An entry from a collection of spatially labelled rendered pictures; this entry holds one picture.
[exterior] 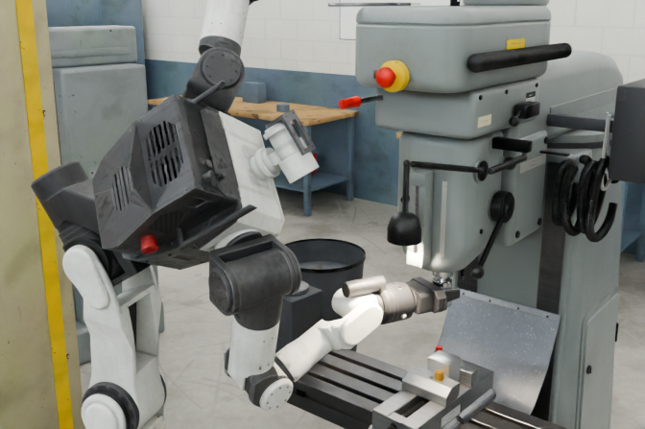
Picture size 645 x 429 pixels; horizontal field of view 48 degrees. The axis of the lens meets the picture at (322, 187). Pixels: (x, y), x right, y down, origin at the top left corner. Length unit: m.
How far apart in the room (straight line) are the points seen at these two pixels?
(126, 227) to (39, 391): 1.88
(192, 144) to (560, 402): 1.32
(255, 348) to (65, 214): 0.50
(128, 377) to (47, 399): 1.56
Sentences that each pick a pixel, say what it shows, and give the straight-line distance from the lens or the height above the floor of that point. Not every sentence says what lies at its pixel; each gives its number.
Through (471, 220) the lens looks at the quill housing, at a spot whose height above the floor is 1.44.
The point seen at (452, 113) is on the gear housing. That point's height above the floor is 1.68.
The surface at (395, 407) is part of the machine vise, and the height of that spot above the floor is 1.00.
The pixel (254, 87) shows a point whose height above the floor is 1.04.
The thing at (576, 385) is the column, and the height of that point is 0.87.
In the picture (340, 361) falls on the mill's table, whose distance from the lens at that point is 2.07.
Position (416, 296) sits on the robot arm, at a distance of 1.67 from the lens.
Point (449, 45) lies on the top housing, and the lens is 1.38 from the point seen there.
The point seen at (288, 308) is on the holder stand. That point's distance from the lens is 1.98.
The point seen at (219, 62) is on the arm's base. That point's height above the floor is 1.78.
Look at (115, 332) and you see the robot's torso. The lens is 1.63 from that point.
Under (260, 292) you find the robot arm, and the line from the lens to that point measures 1.31.
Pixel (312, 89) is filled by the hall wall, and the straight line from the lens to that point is 7.30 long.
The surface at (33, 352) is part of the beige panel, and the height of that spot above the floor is 0.57.
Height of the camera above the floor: 1.90
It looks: 15 degrees down
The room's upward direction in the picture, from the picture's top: straight up
